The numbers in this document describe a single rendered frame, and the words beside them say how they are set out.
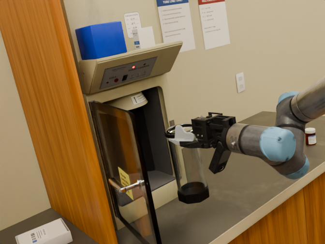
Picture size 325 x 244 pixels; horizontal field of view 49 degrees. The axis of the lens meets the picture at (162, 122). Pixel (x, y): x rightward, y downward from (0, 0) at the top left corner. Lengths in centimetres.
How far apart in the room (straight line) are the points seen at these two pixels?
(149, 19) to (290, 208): 87
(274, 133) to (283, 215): 65
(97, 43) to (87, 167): 35
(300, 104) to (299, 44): 186
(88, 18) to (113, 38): 13
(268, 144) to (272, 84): 169
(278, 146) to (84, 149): 52
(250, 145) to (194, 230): 42
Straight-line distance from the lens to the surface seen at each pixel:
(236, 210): 123
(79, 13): 110
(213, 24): 206
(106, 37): 101
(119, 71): 106
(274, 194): 132
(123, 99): 120
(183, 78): 189
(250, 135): 85
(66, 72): 98
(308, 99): 89
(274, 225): 139
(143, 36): 111
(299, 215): 152
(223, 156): 97
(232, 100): 217
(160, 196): 131
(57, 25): 97
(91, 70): 102
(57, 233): 127
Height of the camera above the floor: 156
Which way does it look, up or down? 15 degrees down
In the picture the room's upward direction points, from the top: 10 degrees counter-clockwise
